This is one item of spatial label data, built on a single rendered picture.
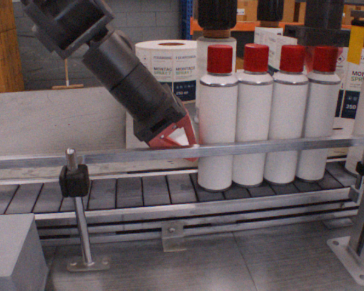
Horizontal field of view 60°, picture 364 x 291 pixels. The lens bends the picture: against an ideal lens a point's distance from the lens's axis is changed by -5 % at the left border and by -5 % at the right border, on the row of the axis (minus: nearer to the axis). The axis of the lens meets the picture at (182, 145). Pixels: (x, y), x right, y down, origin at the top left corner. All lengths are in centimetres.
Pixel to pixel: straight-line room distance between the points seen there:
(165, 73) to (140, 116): 45
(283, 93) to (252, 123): 6
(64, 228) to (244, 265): 24
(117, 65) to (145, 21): 442
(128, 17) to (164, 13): 49
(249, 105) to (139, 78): 15
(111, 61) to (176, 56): 47
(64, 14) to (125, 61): 9
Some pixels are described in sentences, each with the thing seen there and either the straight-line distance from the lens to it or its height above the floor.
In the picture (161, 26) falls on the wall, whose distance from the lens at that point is 484.
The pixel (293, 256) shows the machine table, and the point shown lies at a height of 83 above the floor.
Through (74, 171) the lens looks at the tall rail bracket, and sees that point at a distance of 37.
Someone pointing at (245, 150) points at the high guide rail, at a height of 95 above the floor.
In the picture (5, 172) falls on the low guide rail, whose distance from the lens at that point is 55.
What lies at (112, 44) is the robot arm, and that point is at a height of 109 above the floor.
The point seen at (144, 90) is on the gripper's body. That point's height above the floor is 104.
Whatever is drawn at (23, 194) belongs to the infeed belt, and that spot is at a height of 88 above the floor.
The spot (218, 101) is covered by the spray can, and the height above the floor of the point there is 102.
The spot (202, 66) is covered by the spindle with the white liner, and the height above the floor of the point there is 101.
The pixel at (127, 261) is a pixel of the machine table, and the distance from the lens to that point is 46.
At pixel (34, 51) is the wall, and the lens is 508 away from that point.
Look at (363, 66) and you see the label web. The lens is 73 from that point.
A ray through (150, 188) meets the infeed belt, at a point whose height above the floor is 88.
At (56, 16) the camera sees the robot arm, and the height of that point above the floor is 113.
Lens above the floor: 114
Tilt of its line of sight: 24 degrees down
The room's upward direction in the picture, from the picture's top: straight up
